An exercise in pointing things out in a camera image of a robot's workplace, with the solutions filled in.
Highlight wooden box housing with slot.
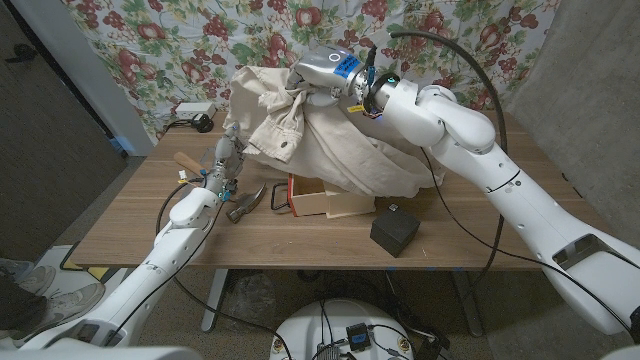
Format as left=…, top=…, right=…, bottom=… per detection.
left=323, top=182, right=377, bottom=220

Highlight floral fruit print backdrop cloth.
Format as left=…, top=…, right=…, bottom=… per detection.
left=62, top=0, right=561, bottom=144

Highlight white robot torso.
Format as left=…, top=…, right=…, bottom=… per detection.
left=269, top=298, right=415, bottom=360

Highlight white table leg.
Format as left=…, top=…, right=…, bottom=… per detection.
left=201, top=268, right=229, bottom=333

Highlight grey table leg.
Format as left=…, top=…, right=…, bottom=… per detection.
left=452, top=269, right=484, bottom=338

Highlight clear plastic bag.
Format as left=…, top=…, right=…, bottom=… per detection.
left=222, top=272, right=279, bottom=331

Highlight black plug adapter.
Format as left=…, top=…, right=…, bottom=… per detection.
left=164, top=112, right=215, bottom=134

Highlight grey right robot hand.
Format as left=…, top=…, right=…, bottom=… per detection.
left=287, top=45, right=381, bottom=109

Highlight hammer with wooden handle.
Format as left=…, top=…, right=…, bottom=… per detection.
left=173, top=151, right=268, bottom=225

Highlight black module with blue label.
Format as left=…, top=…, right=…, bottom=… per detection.
left=345, top=322, right=372, bottom=351

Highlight dark trouser leg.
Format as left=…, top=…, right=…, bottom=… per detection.
left=0, top=274, right=47, bottom=334

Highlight white power strip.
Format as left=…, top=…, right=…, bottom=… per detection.
left=174, top=102, right=218, bottom=121

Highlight grey sneaker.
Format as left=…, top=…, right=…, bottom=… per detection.
left=44, top=282, right=106, bottom=321
left=0, top=258, right=57, bottom=297

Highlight black box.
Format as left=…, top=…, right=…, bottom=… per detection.
left=369, top=202, right=422, bottom=259

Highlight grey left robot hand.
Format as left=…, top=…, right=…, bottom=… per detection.
left=202, top=122, right=246, bottom=201

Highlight beige jacket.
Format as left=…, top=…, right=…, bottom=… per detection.
left=223, top=64, right=447, bottom=199

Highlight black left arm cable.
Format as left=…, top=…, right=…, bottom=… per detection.
left=102, top=174, right=221, bottom=349

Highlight black door handle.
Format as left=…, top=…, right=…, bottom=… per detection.
left=4, top=43, right=39, bottom=64

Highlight wooden drawer red front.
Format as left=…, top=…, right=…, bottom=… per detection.
left=270, top=173, right=329, bottom=218

